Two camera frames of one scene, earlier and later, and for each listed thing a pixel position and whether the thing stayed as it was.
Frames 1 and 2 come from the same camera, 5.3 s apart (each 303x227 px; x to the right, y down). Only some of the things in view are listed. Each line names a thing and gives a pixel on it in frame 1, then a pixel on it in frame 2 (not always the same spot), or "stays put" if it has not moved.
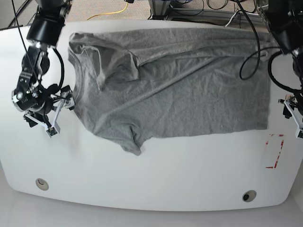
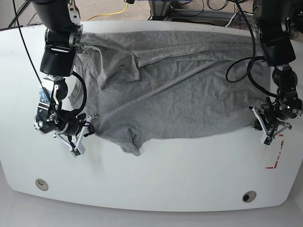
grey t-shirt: x=133 y=84 stays put
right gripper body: x=292 y=103 -> x=270 y=127
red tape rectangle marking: x=282 y=143 stays put
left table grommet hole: x=41 y=184 stays put
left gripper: x=47 y=115 -> x=74 y=139
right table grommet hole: x=249 y=196 stays put
